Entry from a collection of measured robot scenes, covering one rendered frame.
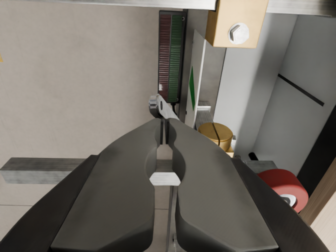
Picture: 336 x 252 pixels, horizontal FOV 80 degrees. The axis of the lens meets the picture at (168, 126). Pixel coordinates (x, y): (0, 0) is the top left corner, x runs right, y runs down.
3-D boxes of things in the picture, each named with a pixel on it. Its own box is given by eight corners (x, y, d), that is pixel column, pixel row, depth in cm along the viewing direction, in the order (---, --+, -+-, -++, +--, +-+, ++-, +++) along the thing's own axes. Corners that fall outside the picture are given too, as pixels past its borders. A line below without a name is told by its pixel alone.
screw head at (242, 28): (226, 43, 22) (229, 45, 21) (230, 22, 21) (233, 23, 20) (245, 44, 22) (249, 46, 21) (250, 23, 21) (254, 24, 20)
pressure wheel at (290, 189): (226, 169, 40) (246, 224, 31) (235, 137, 36) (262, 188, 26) (265, 170, 41) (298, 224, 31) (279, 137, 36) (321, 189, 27)
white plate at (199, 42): (181, 146, 49) (184, 177, 41) (192, 28, 35) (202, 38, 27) (183, 146, 49) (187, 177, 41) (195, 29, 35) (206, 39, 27)
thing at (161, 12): (157, 114, 49) (157, 124, 45) (159, 9, 37) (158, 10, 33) (177, 115, 49) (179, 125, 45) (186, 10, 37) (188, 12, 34)
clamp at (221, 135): (187, 181, 38) (190, 204, 34) (195, 121, 31) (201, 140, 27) (216, 182, 39) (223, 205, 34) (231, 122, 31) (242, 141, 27)
